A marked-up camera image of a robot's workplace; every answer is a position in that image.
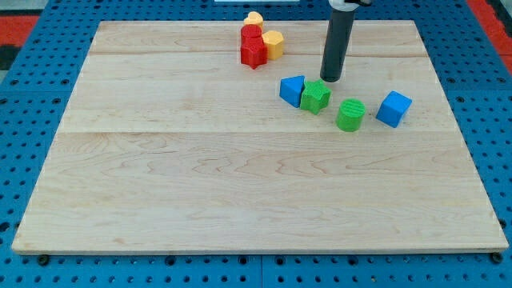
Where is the wooden board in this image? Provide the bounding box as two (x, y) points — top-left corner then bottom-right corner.
(12, 20), (509, 255)

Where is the green cylinder block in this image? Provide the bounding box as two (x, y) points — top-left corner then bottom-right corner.
(335, 98), (366, 132)

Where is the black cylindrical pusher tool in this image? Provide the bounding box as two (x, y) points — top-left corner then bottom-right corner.
(320, 0), (374, 82)

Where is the yellow hexagon block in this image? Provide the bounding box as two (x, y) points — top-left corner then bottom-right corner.
(262, 30), (284, 60)

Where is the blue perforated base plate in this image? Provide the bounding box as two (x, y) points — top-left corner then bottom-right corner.
(1, 0), (511, 287)

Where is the yellow heart block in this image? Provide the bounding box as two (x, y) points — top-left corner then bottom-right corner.
(243, 11), (264, 29)

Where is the red star block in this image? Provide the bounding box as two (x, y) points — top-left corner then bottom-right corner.
(241, 38), (267, 70)

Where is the blue triangle block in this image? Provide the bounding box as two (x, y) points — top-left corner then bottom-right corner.
(279, 75), (305, 108)

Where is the blue cube block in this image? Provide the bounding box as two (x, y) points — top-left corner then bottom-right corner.
(376, 90), (412, 128)

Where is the red cylinder block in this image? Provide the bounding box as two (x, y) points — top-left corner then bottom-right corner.
(241, 24), (262, 43)

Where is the green star block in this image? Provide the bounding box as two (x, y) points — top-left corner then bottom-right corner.
(299, 79), (331, 114)

